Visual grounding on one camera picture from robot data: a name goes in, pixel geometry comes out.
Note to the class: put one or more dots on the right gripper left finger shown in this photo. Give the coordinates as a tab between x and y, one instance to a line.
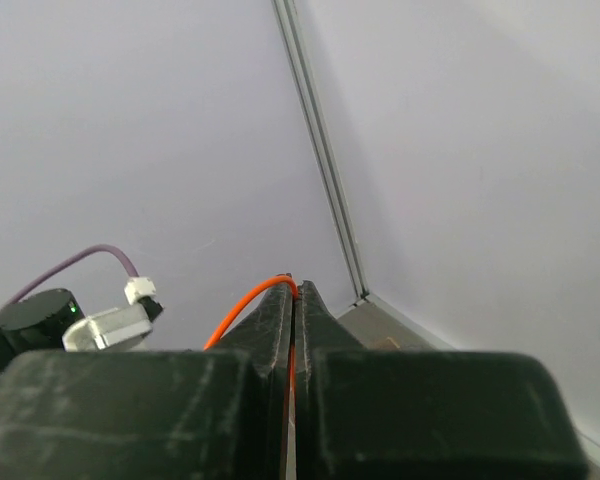
218	413

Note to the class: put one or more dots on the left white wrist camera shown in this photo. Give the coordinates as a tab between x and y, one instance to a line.
119	329

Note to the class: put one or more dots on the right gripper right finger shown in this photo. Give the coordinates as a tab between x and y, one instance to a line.
365	413

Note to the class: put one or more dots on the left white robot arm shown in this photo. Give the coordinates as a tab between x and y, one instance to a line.
37	323

